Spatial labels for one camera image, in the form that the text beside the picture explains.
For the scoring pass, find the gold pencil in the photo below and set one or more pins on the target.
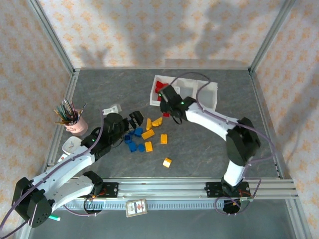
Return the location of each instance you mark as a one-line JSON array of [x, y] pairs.
[[62, 122]]

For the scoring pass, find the dark blue pencil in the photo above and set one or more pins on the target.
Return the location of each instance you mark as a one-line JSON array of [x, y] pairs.
[[83, 108]]

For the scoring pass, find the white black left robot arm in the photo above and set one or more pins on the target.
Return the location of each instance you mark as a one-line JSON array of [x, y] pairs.
[[62, 171]]

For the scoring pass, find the grey pencil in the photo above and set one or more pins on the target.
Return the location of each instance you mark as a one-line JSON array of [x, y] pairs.
[[67, 107]]

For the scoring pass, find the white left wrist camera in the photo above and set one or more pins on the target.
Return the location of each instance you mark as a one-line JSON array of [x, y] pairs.
[[113, 109]]

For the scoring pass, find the playing card box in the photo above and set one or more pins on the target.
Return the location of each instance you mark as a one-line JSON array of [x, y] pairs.
[[136, 207]]

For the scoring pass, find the yellow sloped lego brick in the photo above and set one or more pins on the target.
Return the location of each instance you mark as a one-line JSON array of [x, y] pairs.
[[157, 122]]

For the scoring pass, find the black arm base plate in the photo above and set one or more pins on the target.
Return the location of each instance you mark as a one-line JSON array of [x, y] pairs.
[[111, 189], [214, 189]]

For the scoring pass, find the white dish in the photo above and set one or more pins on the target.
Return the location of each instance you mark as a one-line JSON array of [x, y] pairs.
[[71, 146]]

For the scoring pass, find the green pencil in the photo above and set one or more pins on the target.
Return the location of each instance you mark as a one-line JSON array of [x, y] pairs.
[[62, 114]]

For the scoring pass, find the aluminium front rail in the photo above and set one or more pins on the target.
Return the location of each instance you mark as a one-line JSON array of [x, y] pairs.
[[162, 188]]

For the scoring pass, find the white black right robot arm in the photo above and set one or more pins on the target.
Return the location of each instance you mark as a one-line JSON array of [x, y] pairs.
[[211, 122]]

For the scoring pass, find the aluminium table side rail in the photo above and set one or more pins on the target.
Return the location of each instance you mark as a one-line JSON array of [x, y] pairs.
[[62, 119], [266, 119]]

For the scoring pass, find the teal white marker pen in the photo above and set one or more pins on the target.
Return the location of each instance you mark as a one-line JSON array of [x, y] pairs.
[[55, 218]]

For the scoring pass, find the blue lego brick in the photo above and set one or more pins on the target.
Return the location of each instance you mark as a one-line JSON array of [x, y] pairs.
[[131, 132], [132, 147], [127, 139], [138, 132], [141, 148]]

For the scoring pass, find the white three-compartment tray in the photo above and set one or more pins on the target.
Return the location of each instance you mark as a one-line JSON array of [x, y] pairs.
[[207, 94]]

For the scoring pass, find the aluminium frame post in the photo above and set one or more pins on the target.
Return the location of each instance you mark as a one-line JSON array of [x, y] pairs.
[[271, 35], [49, 35]]

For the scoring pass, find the small white red card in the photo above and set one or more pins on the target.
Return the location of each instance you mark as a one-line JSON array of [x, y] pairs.
[[62, 158]]

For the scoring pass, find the pink pencil cup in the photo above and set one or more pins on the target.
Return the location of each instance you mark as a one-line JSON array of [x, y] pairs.
[[77, 127]]

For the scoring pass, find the narrow yellow lego brick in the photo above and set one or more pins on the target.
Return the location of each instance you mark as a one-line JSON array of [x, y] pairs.
[[148, 124]]

